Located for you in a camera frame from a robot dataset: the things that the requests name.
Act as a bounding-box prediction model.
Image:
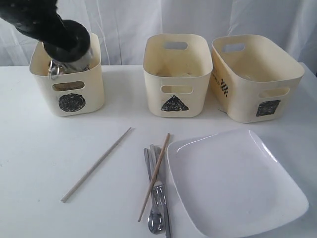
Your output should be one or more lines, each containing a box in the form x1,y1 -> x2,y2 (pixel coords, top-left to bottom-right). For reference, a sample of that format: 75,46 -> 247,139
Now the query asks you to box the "wooden chopstick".
60,127 -> 132,203
137,133 -> 170,222

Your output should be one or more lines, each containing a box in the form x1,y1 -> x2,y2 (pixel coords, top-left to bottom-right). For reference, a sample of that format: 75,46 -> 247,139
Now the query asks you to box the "cream bin with square mark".
210,35 -> 305,123

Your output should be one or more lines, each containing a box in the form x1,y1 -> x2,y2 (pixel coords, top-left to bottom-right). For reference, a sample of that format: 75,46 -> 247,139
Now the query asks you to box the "steel fork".
149,144 -> 166,207

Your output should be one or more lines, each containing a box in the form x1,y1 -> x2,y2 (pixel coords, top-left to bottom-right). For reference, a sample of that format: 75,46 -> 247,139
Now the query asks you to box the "steel spoon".
143,148 -> 164,235

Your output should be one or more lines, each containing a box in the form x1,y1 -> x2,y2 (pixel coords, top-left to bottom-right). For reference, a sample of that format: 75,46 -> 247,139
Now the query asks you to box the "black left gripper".
0,0 -> 90,62

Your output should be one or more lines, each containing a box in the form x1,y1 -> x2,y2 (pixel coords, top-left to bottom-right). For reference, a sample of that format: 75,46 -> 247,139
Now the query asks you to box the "steel mug front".
48,47 -> 93,80

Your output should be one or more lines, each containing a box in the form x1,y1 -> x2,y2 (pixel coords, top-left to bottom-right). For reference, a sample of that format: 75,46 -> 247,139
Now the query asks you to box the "white square plate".
166,129 -> 309,238

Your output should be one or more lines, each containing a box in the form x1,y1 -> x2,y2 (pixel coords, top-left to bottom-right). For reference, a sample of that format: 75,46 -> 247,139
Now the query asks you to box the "cream bin with circle mark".
29,33 -> 105,117

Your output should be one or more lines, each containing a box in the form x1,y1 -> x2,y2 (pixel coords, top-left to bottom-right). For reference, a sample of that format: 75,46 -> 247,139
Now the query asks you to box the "steel knife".
157,152 -> 172,238

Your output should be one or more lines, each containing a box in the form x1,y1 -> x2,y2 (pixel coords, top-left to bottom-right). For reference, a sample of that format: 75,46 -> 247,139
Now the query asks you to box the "cream bin with triangle mark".
143,34 -> 213,118

